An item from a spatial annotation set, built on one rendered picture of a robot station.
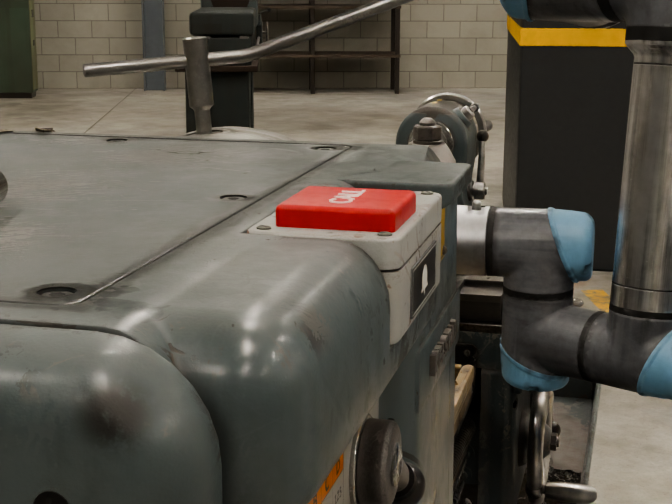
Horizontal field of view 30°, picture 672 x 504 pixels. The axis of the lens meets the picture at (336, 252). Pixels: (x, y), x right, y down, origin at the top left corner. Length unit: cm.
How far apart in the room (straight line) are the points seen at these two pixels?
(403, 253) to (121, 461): 22
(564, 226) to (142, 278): 85
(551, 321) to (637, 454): 251
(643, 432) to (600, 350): 271
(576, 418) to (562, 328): 116
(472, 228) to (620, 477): 238
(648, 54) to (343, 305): 78
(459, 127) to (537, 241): 93
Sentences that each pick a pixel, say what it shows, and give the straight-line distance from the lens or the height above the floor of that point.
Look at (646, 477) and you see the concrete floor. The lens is 367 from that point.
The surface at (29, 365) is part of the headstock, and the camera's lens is 44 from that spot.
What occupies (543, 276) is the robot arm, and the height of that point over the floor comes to 107.
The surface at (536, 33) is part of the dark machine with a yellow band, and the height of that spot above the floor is 111.
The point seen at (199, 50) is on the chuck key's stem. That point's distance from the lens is 112.
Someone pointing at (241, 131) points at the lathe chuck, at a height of 124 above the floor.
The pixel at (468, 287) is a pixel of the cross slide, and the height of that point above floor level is 96.
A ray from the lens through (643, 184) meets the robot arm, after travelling 126.
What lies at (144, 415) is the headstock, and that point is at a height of 123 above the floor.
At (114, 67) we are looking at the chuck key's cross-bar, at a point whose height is 130.
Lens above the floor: 138
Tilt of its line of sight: 13 degrees down
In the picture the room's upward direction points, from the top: straight up
